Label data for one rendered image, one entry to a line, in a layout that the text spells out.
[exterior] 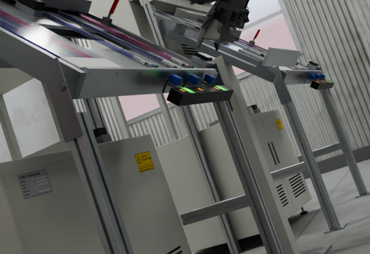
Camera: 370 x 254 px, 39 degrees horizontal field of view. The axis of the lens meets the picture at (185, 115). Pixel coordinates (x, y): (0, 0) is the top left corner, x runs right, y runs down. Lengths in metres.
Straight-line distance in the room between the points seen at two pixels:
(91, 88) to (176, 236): 0.78
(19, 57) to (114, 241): 0.47
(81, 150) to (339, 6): 4.36
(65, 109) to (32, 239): 0.37
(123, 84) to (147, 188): 0.55
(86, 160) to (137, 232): 0.60
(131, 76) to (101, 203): 0.36
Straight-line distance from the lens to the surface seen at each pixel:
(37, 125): 5.95
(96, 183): 1.08
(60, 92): 1.11
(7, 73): 2.02
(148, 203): 1.73
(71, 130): 1.10
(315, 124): 5.23
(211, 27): 1.47
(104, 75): 1.20
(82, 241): 1.46
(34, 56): 1.22
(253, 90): 5.36
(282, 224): 2.02
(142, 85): 1.35
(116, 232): 1.09
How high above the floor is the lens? 0.45
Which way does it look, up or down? 6 degrees up
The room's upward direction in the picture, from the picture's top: 20 degrees counter-clockwise
